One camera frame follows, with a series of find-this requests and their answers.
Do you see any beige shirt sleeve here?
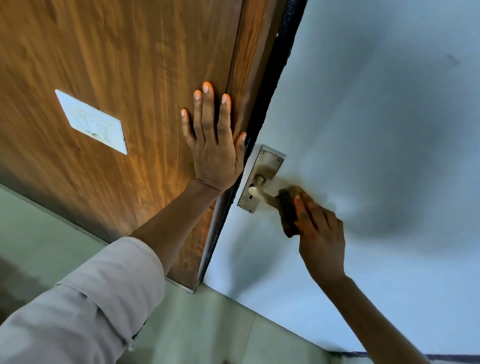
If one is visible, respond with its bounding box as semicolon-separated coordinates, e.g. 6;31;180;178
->
0;236;167;364

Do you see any person's left hand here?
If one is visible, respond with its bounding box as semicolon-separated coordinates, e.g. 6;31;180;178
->
181;82;247;193

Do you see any person's right forearm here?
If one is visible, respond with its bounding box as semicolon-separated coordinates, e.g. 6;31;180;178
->
318;275;433;364

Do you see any person's left forearm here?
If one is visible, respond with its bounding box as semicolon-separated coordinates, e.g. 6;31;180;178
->
129;179;223;277

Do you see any metal door handle backplate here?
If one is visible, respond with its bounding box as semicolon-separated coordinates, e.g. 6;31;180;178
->
237;144;287;215

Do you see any brown cleaning cloth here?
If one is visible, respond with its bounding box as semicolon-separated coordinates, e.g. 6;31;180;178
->
275;186;307;239

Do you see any white door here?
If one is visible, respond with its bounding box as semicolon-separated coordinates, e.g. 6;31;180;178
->
203;0;480;356

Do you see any person's right hand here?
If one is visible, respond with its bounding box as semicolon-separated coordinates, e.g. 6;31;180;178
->
293;192;347;281

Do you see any metal door handle lever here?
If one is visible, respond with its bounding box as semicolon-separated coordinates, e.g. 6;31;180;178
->
247;175;280;209

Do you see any white switch plate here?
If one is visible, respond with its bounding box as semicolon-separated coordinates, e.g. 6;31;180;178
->
55;89;128;155

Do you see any brown wooden wall panel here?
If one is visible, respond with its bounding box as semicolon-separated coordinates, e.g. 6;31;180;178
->
0;0;290;294

